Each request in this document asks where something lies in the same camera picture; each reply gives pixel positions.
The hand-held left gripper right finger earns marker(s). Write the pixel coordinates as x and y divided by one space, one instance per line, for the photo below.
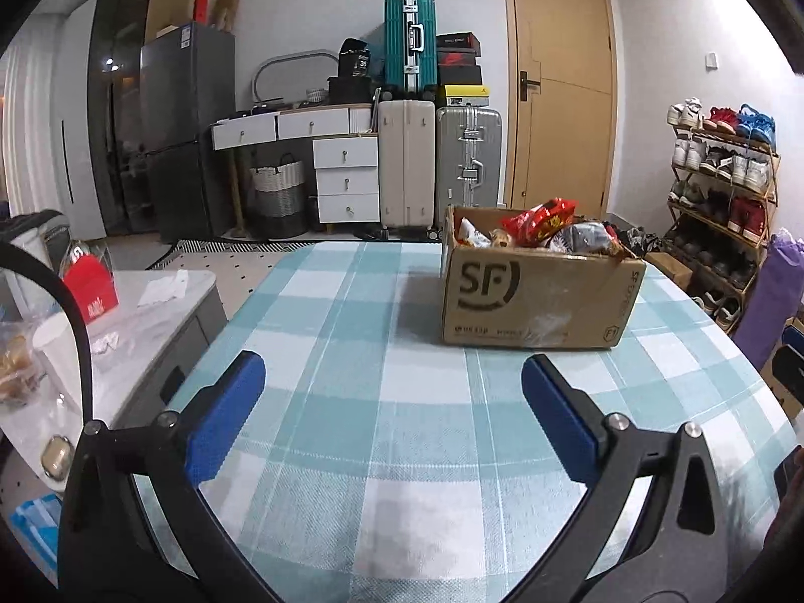
559 421

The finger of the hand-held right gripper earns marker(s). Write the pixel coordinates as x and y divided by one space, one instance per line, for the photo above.
790 380

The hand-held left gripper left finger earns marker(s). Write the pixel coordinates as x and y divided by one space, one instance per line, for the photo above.
229 414

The pile of snack packets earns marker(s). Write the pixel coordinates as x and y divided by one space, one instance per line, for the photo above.
540 229

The clear bag of snacks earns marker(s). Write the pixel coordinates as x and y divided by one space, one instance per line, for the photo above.
19 364

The flat cardboard carton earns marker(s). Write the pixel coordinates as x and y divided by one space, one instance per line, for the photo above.
792 330

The purple gift bag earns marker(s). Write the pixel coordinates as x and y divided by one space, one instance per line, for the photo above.
772 301

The grey side table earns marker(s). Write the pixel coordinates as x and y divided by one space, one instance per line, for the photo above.
157 333

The small white wrapper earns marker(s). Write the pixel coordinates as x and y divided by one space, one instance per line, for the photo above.
107 343

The white tissue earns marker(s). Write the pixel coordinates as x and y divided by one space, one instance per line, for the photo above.
162 289

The dotted rug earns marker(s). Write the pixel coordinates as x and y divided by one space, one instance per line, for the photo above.
238 255

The small brown cardboard box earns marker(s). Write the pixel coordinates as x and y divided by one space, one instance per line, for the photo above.
669 270

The small beige case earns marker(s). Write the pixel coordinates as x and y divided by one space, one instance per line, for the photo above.
56 456

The white cup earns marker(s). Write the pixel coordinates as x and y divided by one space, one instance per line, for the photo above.
56 358

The red gift box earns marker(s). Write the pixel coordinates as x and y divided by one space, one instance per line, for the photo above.
93 289

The wooden shoe rack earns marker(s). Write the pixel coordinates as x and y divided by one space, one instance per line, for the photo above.
771 195

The scattered shoes heap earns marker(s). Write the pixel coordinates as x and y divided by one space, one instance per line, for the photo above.
634 240

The grey white woven basket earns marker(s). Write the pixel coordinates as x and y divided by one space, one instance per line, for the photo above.
278 198

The blue white package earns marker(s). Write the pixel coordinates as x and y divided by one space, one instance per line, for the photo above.
34 524

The shoe rack with shoes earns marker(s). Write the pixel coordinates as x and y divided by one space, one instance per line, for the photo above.
722 166

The white drawer dresser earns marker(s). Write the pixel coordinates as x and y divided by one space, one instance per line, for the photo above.
345 182

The grey white appliance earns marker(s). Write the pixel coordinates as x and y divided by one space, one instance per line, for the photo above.
31 232

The silver suitcase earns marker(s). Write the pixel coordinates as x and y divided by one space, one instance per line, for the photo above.
468 163

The grey refrigerator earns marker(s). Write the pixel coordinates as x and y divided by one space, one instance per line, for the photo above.
185 132

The beige suitcase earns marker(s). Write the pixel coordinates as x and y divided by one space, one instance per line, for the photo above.
406 163

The small white basket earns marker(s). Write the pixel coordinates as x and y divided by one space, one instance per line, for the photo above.
316 96

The wooden door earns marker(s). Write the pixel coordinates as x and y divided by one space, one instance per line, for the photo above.
562 88

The yellow black shoebox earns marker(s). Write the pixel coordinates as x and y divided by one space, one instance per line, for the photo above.
463 95

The dark tall cabinet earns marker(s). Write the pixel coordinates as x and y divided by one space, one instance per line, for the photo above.
116 94

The white curtain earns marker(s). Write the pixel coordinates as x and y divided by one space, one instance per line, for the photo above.
37 132

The black storage box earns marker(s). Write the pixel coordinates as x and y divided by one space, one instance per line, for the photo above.
353 90

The plain black shoebox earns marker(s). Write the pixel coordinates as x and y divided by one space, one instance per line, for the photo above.
460 75

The red black shoebox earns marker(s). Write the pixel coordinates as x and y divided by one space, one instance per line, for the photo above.
458 58

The black paper bag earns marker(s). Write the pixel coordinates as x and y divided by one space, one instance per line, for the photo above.
355 59

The small white box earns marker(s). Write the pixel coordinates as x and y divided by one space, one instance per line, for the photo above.
167 31

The teal suitcase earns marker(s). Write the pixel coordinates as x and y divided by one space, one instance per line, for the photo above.
411 44

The brown carton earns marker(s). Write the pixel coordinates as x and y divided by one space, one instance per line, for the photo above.
225 9

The red carton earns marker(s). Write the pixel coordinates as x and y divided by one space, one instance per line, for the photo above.
201 6

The white arched frame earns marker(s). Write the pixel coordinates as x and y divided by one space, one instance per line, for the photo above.
270 69

